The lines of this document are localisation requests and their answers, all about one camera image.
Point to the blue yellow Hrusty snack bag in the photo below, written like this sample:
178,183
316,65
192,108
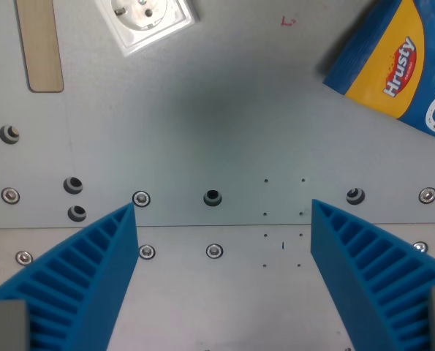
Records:
385,55

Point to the silver hex socket screw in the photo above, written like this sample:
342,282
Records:
24,257
147,252
10,195
427,195
142,199
420,247
214,251

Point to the white wall power socket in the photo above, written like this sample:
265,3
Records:
147,22

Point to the light wooden strip inlay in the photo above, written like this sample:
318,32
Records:
41,47

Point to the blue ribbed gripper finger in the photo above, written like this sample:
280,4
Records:
93,278
352,263

